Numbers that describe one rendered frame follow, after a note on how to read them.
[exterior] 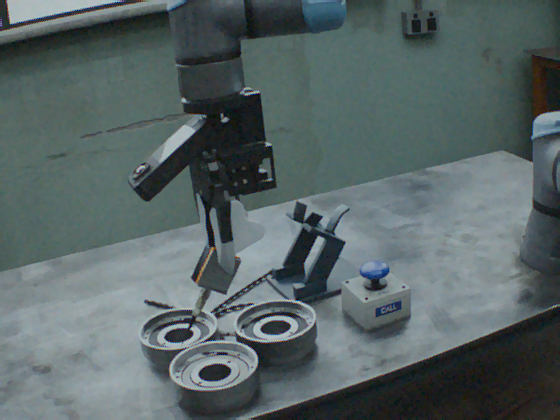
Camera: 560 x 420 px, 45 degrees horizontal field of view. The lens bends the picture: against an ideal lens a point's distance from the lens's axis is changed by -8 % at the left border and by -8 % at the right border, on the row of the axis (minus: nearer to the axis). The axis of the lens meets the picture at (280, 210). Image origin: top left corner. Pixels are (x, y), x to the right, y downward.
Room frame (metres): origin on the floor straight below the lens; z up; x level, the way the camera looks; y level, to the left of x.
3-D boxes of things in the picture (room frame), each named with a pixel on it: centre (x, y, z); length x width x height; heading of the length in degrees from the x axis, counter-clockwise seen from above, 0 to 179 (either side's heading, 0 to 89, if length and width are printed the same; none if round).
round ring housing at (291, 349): (0.80, 0.02, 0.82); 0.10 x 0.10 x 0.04
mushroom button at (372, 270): (0.85, -0.12, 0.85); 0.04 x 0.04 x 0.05
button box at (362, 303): (0.85, -0.12, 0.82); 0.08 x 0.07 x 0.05; 109
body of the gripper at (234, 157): (0.80, 0.05, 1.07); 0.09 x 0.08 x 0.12; 112
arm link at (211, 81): (0.80, 0.06, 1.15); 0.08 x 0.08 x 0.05
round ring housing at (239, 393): (0.71, 0.10, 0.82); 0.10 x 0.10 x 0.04
